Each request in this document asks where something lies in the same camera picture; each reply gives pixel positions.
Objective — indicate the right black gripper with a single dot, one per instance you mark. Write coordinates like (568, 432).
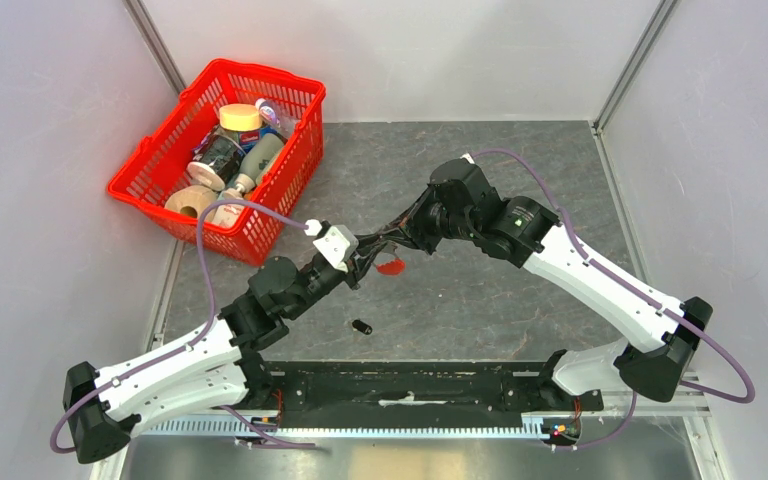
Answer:
(417, 234)

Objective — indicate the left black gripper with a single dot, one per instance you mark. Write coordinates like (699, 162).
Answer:
(359, 262)

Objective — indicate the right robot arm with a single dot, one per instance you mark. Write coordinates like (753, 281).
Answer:
(657, 342)

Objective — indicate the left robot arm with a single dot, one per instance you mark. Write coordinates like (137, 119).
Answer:
(217, 364)

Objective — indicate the grey green bottle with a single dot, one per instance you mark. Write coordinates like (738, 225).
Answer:
(255, 162)

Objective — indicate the white red small bottle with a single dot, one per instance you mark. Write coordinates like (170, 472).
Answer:
(226, 216)

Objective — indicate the dark jar with beige lid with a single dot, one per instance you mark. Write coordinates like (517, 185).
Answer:
(217, 162)

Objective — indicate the jar with yellow lid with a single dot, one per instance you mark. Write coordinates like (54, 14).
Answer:
(240, 117)

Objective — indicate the tape roll beige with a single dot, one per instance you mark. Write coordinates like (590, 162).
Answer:
(191, 201)

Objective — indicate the red plastic basket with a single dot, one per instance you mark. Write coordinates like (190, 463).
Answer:
(290, 106)

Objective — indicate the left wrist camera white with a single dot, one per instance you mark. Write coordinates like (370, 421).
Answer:
(336, 243)

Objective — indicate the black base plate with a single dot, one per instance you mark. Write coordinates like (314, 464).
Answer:
(410, 394)

